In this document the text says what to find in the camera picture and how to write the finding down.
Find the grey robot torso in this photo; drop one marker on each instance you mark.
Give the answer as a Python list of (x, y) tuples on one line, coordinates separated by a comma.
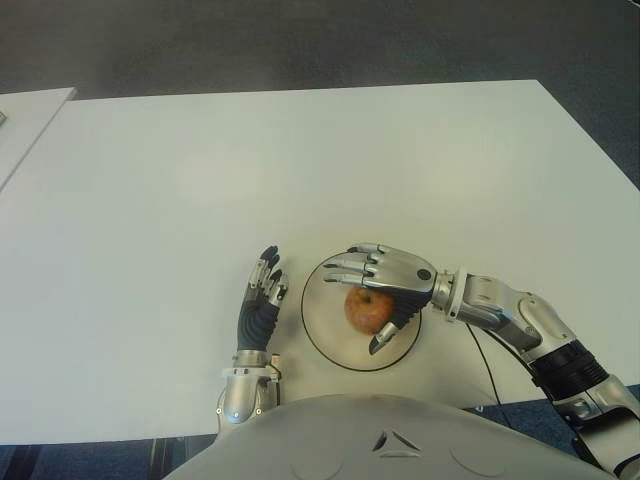
[(390, 450)]

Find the white plate with black rim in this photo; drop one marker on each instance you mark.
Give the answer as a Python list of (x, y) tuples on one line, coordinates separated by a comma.
[(325, 325)]

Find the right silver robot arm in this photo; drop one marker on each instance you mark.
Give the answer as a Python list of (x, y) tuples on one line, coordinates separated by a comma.
[(500, 300)]

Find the red yellow apple with sticker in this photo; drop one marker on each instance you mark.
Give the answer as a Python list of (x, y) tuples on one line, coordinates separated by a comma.
[(367, 310)]

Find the white side table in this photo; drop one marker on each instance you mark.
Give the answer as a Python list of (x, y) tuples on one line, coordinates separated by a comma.
[(30, 130)]

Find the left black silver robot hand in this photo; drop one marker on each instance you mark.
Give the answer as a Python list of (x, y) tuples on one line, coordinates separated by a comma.
[(255, 325)]

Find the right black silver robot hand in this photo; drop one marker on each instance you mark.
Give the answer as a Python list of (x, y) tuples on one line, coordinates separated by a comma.
[(400, 272)]

